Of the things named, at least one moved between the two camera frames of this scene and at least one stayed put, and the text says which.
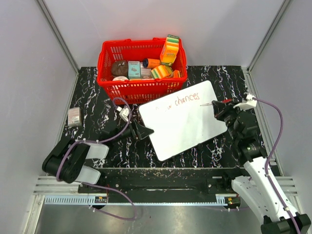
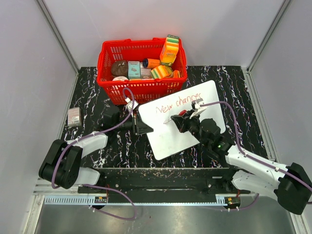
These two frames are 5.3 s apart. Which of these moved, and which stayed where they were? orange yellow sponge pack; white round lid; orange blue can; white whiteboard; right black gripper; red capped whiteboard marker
Moved: right black gripper; red capped whiteboard marker
Stayed: white whiteboard; orange blue can; orange yellow sponge pack; white round lid
